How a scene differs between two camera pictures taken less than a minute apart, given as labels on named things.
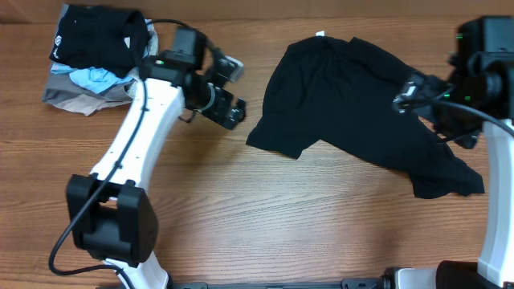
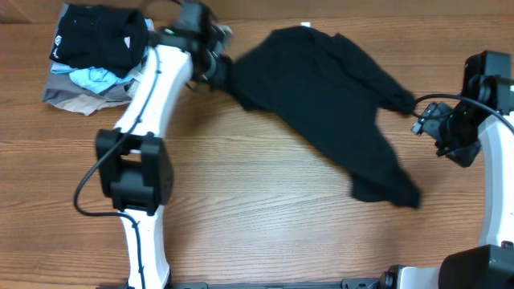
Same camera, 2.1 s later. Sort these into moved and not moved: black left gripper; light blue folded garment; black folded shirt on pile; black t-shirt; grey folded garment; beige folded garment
Moved: black t-shirt; black left gripper
Not moved: black folded shirt on pile; light blue folded garment; beige folded garment; grey folded garment
